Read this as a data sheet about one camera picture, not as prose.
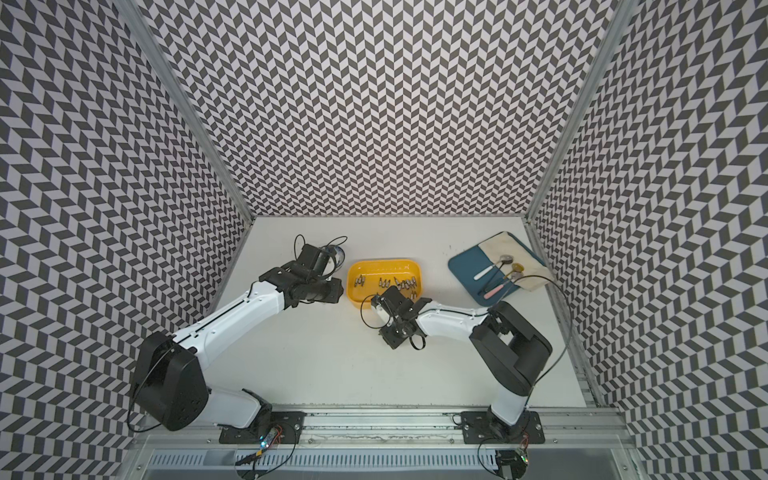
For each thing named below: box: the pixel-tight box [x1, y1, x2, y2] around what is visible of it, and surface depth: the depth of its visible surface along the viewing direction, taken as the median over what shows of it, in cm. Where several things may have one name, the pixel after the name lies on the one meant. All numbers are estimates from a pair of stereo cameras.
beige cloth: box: [478, 232, 554, 291], surface depth 108 cm
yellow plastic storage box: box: [347, 259, 422, 308], surface depth 101 cm
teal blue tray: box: [448, 231, 546, 306], surface depth 101 cm
